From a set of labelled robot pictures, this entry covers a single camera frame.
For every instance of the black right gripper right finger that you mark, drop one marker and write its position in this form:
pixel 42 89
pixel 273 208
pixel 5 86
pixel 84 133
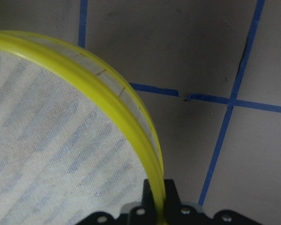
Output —
pixel 172 198

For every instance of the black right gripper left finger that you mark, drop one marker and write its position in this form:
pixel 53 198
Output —
pixel 147 196

